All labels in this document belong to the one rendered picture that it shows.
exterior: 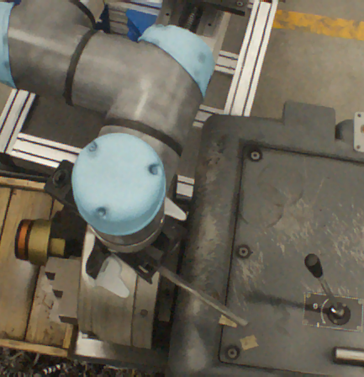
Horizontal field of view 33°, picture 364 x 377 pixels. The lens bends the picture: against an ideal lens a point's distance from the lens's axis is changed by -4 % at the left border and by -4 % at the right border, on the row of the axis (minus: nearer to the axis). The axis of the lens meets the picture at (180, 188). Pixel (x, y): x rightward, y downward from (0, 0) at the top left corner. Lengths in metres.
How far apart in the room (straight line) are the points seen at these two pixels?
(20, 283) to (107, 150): 0.87
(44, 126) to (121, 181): 1.75
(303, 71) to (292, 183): 1.65
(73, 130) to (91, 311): 1.27
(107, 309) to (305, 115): 0.45
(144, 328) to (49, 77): 0.55
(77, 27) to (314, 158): 0.55
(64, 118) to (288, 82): 0.94
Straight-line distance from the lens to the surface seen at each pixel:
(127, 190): 0.49
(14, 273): 1.35
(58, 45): 0.57
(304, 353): 0.93
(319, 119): 1.06
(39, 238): 1.11
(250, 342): 0.92
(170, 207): 0.79
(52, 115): 2.25
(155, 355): 1.30
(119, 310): 0.99
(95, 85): 0.55
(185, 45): 0.56
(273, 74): 2.59
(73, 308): 1.07
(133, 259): 0.70
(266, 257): 0.95
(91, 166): 0.50
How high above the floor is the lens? 2.16
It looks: 68 degrees down
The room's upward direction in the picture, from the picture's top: 5 degrees clockwise
